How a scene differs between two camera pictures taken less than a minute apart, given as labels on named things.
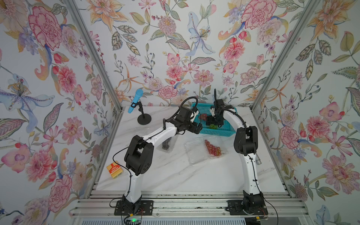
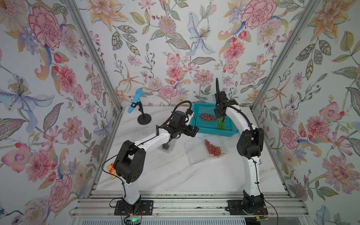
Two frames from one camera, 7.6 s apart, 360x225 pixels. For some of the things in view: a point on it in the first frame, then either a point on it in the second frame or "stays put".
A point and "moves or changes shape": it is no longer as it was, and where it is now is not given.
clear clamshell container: [167, 146] stays put
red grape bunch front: [216, 151] stays put
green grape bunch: [213, 126] moves or changes shape
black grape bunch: [165, 145] stays put
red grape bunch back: [203, 116] stays put
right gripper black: [209, 121] -> [217, 116]
